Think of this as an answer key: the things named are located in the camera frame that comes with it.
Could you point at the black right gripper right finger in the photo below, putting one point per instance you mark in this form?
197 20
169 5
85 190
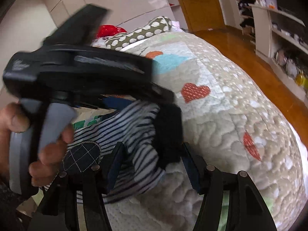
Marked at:
247 209

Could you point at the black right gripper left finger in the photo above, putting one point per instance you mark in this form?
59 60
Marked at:
75 201

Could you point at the navy striped children's pants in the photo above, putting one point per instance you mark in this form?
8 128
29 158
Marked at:
125 144

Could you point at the person's left hand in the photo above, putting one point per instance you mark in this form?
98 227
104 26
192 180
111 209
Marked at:
44 170

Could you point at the red plush pillow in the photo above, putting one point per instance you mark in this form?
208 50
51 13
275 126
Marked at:
107 30

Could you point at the heart patterned quilt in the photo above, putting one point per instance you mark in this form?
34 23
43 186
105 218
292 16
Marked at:
226 119

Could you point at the glossy white wardrobe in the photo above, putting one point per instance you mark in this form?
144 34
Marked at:
128 14

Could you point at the olive hedgehog bolster pillow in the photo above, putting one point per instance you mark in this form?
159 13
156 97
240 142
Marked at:
158 25

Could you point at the wooden door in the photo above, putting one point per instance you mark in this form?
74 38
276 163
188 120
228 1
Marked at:
202 15

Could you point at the white shelf unit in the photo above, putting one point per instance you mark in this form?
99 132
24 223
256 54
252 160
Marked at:
268 40

